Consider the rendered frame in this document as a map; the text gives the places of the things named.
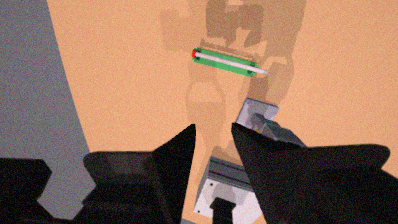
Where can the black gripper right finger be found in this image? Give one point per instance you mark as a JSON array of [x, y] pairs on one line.
[[280, 173]]

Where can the grey pin with red cap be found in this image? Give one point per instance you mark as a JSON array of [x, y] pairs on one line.
[[228, 62]]

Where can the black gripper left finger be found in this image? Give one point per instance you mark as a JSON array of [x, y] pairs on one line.
[[167, 169]]

